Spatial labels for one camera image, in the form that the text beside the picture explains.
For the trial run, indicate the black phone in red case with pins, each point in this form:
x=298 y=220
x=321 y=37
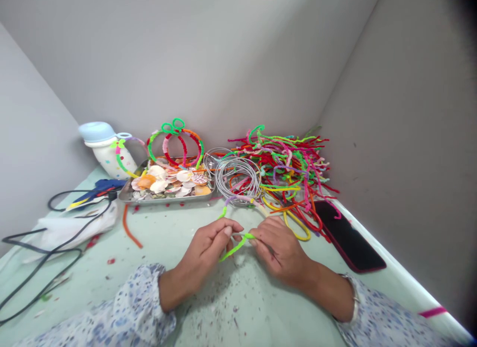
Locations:
x=346 y=237

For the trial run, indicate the person's right hand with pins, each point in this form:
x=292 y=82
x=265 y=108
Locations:
x=285 y=250

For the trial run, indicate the pile of seashells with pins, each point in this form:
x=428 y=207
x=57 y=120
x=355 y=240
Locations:
x=169 y=183

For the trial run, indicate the white plastic bag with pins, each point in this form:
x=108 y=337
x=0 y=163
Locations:
x=71 y=229

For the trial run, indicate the pastel wrapped headband with flower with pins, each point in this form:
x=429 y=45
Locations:
x=121 y=160

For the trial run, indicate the orange pipe cleaner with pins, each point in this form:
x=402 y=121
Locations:
x=130 y=231

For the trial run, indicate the red pipe cleaner scrap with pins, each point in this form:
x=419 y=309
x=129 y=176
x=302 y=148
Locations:
x=92 y=242

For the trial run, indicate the pile of colourful pipe cleaners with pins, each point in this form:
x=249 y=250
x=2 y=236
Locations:
x=290 y=164

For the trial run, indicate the metal tray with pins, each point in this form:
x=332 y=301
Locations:
x=164 y=198

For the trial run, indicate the lime green pipe cleaner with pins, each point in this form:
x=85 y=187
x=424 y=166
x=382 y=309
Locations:
x=236 y=247

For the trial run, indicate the white bottle with blue cap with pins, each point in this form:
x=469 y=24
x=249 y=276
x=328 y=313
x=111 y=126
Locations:
x=108 y=153

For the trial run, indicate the stack of silver metal headbands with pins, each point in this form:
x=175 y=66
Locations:
x=238 y=179

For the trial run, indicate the blue glue gun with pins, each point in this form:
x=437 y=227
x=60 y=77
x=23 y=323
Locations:
x=102 y=186

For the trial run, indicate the yellow pipe cleaner loop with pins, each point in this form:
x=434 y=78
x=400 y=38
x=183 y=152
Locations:
x=298 y=233

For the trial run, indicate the green orange red wrapped headband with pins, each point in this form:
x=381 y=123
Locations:
x=175 y=136

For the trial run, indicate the person's left hand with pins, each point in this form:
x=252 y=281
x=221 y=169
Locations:
x=203 y=252

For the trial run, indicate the pink tape strip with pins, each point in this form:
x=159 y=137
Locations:
x=432 y=312

